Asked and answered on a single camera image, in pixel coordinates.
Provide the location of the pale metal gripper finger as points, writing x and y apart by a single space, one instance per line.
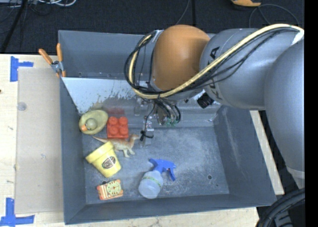
149 127
143 142

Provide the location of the tan toy dinosaur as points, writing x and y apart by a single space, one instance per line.
121 144

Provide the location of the red toy building brick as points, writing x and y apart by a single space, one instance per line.
117 128

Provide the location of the clear spray bottle blue top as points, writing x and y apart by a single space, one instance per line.
151 182

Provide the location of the yellow plastic cup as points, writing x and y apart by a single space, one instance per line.
104 160

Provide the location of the grey metal bin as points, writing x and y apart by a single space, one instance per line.
188 161

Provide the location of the yellow rubber duck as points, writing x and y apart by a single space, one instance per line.
95 119

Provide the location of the orange toy clock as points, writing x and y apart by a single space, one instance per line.
111 189

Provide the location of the black cylinder on white bracket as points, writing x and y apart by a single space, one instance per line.
205 100

